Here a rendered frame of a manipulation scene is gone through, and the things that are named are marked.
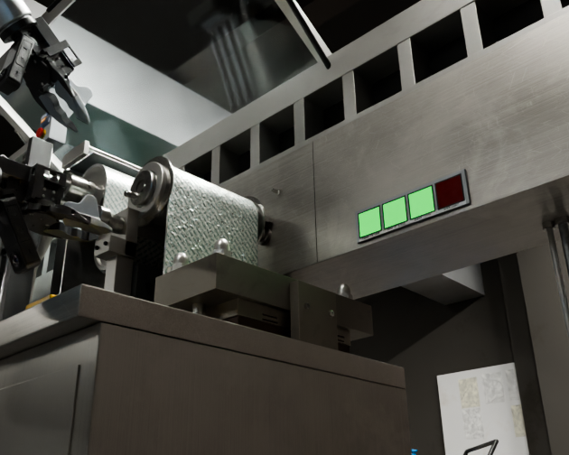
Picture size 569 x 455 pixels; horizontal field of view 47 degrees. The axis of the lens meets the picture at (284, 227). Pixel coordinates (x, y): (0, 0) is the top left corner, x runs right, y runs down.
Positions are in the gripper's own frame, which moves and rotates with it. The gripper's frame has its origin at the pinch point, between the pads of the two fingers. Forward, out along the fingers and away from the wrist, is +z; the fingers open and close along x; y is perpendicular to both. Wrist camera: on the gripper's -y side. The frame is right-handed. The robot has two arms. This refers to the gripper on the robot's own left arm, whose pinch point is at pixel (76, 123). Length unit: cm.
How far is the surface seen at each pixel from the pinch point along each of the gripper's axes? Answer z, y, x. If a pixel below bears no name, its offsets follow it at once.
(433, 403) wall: 416, 412, 281
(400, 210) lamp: 47, 20, -38
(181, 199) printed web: 22.8, 4.2, -7.1
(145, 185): 16.8, 2.8, -2.6
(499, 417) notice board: 430, 394, 207
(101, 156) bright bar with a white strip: 7.7, 19.8, 22.7
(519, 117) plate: 41, 27, -64
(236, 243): 37.0, 9.6, -7.1
